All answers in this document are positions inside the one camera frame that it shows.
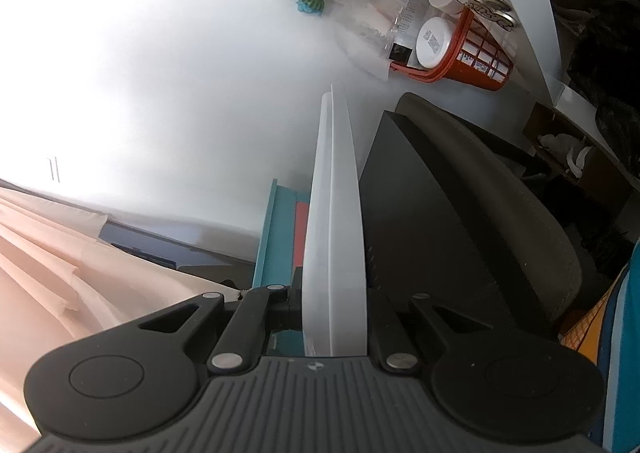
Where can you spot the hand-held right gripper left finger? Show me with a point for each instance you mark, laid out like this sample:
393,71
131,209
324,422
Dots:
285,310

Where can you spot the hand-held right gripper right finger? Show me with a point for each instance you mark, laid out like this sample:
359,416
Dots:
382,318

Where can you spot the teal plastic storage box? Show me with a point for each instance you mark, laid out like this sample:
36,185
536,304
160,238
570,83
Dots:
275,243

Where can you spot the white storage box lid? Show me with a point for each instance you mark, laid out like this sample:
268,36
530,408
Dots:
335,233

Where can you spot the grey chair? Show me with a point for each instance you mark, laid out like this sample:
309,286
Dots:
530,223

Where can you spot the teal striped clothing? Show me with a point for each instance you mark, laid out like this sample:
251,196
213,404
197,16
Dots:
620,333

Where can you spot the pink curtain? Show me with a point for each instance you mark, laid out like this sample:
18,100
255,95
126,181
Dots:
40,283

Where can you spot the red plastic basket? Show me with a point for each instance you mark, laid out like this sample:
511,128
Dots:
470,63

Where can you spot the white jar with printed lid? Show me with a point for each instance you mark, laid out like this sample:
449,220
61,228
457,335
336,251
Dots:
434,43

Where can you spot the clear plastic bag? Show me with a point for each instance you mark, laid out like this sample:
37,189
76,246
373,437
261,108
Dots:
380,13

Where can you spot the small teal green toy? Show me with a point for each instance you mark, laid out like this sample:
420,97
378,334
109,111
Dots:
310,3

